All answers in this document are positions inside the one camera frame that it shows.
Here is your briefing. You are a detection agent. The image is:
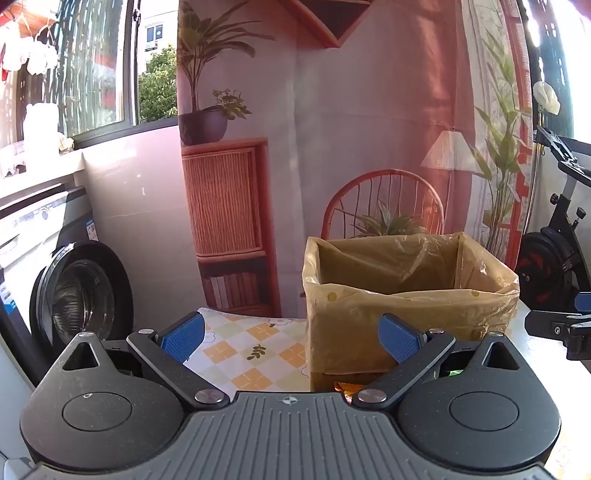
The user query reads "hanging white laundry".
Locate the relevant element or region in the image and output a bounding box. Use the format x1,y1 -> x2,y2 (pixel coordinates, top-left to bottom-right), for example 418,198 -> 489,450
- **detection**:
0,13 -> 59,80

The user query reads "white crumpled cloth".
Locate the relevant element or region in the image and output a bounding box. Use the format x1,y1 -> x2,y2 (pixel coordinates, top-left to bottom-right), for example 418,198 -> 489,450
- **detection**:
532,82 -> 561,114

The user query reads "brown cardboard box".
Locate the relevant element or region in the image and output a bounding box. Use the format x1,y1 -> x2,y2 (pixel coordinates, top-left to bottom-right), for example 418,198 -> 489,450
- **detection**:
302,233 -> 520,393

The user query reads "green tree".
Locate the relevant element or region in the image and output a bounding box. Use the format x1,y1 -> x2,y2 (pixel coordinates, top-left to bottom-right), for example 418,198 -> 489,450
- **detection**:
139,45 -> 179,123

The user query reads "white plastic container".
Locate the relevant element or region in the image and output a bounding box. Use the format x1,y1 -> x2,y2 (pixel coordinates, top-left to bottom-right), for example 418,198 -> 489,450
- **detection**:
23,103 -> 61,149

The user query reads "sliding glass window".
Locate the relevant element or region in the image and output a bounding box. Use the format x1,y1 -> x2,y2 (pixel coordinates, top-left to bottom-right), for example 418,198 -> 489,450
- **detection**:
0,0 -> 182,149

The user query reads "front-loading washing machine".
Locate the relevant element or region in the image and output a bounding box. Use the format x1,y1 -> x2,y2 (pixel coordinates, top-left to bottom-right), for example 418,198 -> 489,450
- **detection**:
0,182 -> 136,393

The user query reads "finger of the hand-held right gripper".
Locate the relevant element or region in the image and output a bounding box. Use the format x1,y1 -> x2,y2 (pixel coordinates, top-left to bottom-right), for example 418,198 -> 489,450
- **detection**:
525,309 -> 585,341

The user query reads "checkered floral tablecloth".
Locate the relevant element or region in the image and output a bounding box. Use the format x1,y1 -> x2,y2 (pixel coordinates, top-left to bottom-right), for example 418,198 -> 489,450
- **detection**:
182,301 -> 571,398

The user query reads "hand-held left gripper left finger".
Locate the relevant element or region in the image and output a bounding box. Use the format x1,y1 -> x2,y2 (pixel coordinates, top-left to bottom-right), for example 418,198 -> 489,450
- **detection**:
58,311 -> 230,411

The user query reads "yellow translucent plastic bag liner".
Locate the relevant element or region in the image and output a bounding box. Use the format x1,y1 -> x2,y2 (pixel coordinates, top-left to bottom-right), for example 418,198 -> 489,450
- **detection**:
302,233 -> 520,376

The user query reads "black exercise bike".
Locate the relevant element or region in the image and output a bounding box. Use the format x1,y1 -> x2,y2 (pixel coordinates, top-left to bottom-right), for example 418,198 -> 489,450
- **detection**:
515,124 -> 591,315

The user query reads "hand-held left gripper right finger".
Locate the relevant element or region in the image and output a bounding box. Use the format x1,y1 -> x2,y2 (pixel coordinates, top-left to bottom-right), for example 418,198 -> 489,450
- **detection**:
352,313 -> 522,411

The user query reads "white countertop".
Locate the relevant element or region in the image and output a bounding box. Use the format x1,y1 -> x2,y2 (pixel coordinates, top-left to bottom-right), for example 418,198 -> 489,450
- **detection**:
0,138 -> 87,200

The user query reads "golden foil snack packet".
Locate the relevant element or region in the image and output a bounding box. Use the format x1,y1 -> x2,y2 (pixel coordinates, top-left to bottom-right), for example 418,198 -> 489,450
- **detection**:
332,381 -> 371,398

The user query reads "printed room scene backdrop cloth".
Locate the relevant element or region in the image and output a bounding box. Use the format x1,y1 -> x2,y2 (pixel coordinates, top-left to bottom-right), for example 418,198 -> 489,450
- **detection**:
178,0 -> 536,319

